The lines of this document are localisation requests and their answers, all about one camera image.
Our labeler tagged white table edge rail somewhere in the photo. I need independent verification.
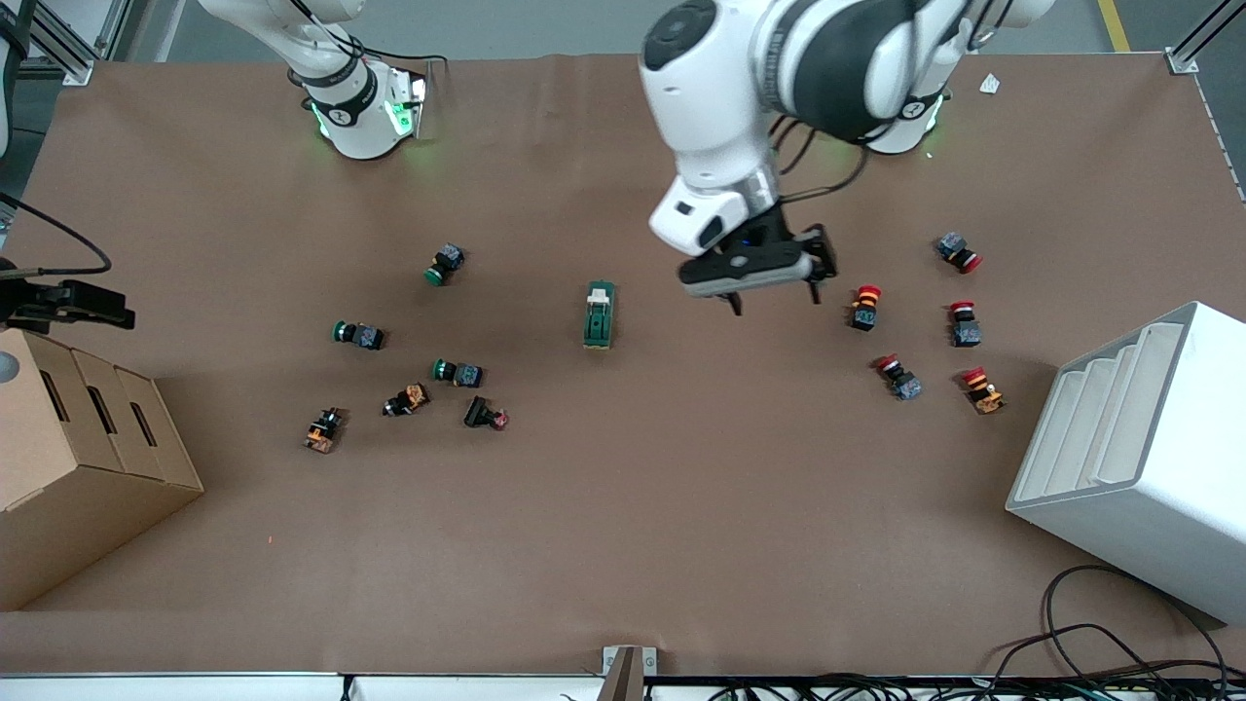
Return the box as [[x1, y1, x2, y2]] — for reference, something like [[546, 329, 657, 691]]
[[0, 672, 605, 701]]

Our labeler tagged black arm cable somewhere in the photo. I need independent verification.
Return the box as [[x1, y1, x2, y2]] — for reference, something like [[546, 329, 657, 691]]
[[0, 193, 113, 277], [769, 115, 872, 203]]

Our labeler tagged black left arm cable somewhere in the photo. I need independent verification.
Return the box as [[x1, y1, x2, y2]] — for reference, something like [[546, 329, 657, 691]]
[[769, 115, 872, 203]]

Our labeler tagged black looped floor cable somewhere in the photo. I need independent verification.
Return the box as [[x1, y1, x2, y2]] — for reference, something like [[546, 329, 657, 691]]
[[983, 565, 1232, 687]]

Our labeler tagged aluminium frame post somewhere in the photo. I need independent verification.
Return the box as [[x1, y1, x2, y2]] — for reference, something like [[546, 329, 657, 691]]
[[19, 0, 95, 87], [1165, 0, 1246, 76]]

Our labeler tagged green terminal block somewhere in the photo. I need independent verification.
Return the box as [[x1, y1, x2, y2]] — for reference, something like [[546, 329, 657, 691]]
[[582, 280, 617, 351]]

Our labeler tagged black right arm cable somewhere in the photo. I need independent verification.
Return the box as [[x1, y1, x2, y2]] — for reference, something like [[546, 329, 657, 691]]
[[0, 193, 113, 277]]

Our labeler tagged brown cardboard box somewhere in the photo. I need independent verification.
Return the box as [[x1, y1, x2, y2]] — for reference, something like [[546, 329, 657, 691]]
[[0, 325, 205, 612]]

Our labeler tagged white stepped organizer box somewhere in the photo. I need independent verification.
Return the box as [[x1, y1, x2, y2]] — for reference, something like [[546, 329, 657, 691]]
[[1006, 301, 1246, 626]]

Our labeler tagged orange and black switch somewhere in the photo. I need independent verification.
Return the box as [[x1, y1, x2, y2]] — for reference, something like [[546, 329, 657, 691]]
[[303, 407, 346, 455]]

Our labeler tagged black floor cable bundle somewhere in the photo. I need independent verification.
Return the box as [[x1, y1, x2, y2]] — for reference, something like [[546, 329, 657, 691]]
[[681, 672, 1246, 701]]

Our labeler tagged metal table edge bracket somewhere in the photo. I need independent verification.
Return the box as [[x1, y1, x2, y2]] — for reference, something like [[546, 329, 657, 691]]
[[602, 645, 659, 701]]

